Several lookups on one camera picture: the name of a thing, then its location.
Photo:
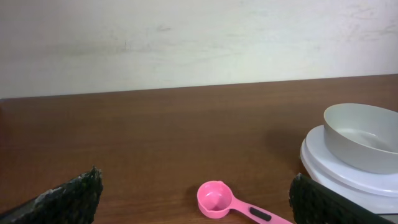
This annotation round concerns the pink measuring scoop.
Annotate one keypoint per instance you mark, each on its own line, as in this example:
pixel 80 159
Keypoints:
pixel 215 200

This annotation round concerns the white round bowl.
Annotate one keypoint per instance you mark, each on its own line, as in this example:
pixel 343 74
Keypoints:
pixel 362 136

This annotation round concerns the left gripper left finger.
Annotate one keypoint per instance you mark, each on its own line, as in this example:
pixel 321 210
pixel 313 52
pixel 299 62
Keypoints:
pixel 74 202

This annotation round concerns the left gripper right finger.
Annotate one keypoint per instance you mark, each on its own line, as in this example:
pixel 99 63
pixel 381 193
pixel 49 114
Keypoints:
pixel 311 202

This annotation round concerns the white digital kitchen scale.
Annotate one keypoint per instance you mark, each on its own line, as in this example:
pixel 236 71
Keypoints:
pixel 374 192

